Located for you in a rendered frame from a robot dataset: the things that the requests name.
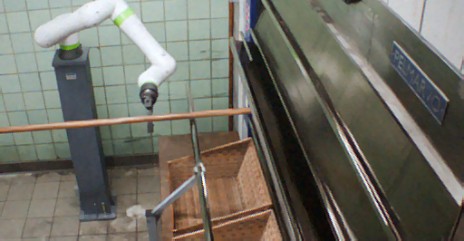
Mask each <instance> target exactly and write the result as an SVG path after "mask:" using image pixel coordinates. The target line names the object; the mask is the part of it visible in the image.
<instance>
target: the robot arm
mask: <svg viewBox="0 0 464 241"><path fill-rule="evenodd" d="M108 18H110V19H111V20H112V21H113V22H114V24H115V25H116V26H118V27H119V28H120V30H121V31H122V32H123V33H124V34H126V36H128V37H129V38H130V39H131V40H132V42H133V43H135V44H136V45H137V46H138V47H139V48H140V51H141V52H142V53H144V54H145V56H146V57H147V58H148V60H149V61H150V62H151V63H152V66H151V67H150V68H149V69H148V70H147V71H146V72H145V73H144V74H142V75H141V76H140V77H139V79H138V85H139V88H140V93H139V94H138V95H139V96H140V99H141V101H142V103H143V105H144V108H146V113H147V116H153V104H154V103H155V102H156V100H157V99H158V97H159V95H158V94H161V92H158V87H160V86H161V84H162V83H164V82H165V81H166V80H167V78H169V77H170V75H172V74H173V73H174V72H175V71H176V70H177V62H176V60H175V59H174V58H172V57H171V56H170V55H169V53H168V52H167V51H165V50H164V49H163V48H162V47H161V46H160V44H159V43H158V42H157V41H156V40H155V39H154V38H153V37H152V35H151V34H150V32H149V31H147V29H146V28H145V25H144V24H143V23H142V22H141V21H140V19H139V17H138V16H137V15H136V14H135V13H134V12H133V11H132V9H131V8H130V6H129V5H128V4H127V2H126V1H125V0H95V1H93V2H90V3H87V4H85V5H83V6H82V7H81V8H80V9H78V10H77V11H75V12H74V13H73V14H61V15H59V16H57V17H56V18H54V19H53V20H51V21H49V22H48V23H46V24H43V25H41V26H39V28H38V29H37V30H36V31H35V33H34V39H35V41H36V44H38V45H40V47H42V48H45V49H47V48H51V47H53V46H54V45H56V44H58V45H59V48H60V50H59V53H58V56H59V58H60V59H61V60H63V61H66V60H73V59H76V58H78V57H82V52H83V49H82V44H81V43H79V41H80V35H79V32H80V31H83V30H87V29H90V28H94V27H97V26H98V25H100V24H101V23H102V22H103V21H105V20H106V19H108ZM147 110H148V111H147ZM150 132H154V124H153V121H152V122H148V124H147V133H150Z"/></svg>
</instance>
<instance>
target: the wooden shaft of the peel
mask: <svg viewBox="0 0 464 241"><path fill-rule="evenodd" d="M244 114H252V113H251V110H250V108H238V109H227V110H216V111H195V112H185V113H175V114H164V115H153V116H133V117H122V118H112V119H102V120H84V121H73V122H64V123H56V122H54V123H45V124H35V125H26V126H17V127H0V134H7V133H17V132H27V131H36V130H62V129H72V128H81V127H91V126H111V125H121V124H131V123H141V122H152V121H171V120H181V119H192V118H203V117H224V116H234V115H244Z"/></svg>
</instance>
